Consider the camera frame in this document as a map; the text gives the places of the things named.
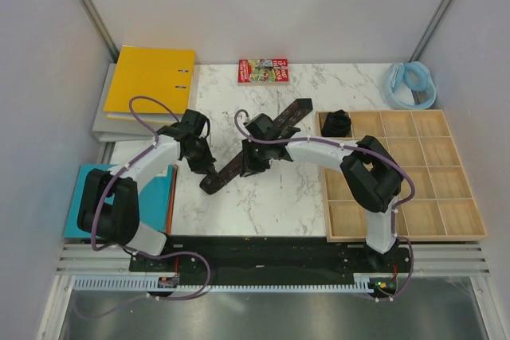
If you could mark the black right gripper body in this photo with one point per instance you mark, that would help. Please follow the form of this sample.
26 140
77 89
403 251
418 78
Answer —
256 158

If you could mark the white slotted cable duct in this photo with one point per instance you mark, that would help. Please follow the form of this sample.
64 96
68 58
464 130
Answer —
169 284

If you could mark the yellow ring binder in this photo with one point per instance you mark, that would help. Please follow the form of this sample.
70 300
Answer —
166 75

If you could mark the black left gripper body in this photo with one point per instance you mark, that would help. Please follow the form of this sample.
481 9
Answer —
201 158

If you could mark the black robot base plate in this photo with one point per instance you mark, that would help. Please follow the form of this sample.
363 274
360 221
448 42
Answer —
270 260

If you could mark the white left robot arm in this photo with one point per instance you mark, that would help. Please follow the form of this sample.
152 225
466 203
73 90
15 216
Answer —
109 205

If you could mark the left aluminium frame post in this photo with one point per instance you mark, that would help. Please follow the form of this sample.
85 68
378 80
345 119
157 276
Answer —
100 27

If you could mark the aluminium frame post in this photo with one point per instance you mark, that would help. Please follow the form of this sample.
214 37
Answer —
432 27
100 27

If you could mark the brown floral patterned tie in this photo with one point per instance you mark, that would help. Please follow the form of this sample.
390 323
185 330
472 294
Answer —
289 117

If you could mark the rolled dark navy tie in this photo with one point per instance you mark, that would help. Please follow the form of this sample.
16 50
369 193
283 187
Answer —
336 124

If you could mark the red illustrated book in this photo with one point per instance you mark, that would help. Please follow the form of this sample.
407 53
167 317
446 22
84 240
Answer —
263 71

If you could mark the right aluminium frame post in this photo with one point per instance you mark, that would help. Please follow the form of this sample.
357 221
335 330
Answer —
432 27

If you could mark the orange folder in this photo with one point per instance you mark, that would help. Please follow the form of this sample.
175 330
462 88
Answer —
171 201

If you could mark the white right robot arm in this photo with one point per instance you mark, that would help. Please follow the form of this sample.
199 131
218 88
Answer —
373 178

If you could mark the grey ring binder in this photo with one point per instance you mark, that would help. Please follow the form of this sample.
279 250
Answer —
109 130

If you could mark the wooden compartment tray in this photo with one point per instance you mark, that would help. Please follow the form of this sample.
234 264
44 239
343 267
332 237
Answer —
443 207

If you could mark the light blue headphones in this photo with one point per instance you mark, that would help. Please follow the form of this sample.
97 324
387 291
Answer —
414 76

